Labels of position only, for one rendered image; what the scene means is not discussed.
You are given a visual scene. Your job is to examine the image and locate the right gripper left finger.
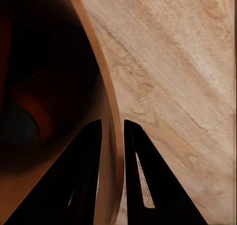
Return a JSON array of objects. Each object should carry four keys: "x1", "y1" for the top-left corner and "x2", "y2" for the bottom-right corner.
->
[{"x1": 4, "y1": 119, "x2": 102, "y2": 225}]

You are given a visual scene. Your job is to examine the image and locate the trash can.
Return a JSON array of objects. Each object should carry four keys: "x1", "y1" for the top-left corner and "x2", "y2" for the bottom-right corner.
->
[{"x1": 0, "y1": 0, "x2": 124, "y2": 225}]

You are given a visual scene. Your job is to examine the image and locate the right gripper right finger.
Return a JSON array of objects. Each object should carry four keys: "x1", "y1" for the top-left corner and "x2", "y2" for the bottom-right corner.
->
[{"x1": 124, "y1": 119, "x2": 208, "y2": 225}]

